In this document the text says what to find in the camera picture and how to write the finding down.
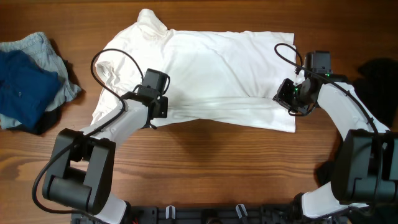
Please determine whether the white t-shirt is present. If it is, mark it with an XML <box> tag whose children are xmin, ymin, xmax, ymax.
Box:
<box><xmin>93</xmin><ymin>9</ymin><xmax>298</xmax><ymax>133</ymax></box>

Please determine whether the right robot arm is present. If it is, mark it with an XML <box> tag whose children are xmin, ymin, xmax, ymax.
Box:
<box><xmin>273</xmin><ymin>51</ymin><xmax>397</xmax><ymax>222</ymax></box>

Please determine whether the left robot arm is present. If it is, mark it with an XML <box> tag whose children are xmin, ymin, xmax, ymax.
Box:
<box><xmin>40</xmin><ymin>69</ymin><xmax>170</xmax><ymax>223</ymax></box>

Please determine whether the black garment right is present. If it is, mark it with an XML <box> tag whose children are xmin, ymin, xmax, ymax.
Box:
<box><xmin>315</xmin><ymin>58</ymin><xmax>398</xmax><ymax>187</ymax></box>

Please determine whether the folded black garment left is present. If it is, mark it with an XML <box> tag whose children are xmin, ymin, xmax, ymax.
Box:
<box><xmin>8</xmin><ymin>106</ymin><xmax>62</xmax><ymax>135</ymax></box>

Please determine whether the folded light denim garment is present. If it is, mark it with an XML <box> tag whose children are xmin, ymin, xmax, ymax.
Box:
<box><xmin>1</xmin><ymin>32</ymin><xmax>81</xmax><ymax>129</ymax></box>

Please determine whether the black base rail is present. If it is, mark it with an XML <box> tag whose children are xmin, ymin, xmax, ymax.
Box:
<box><xmin>70</xmin><ymin>203</ymin><xmax>349</xmax><ymax>224</ymax></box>

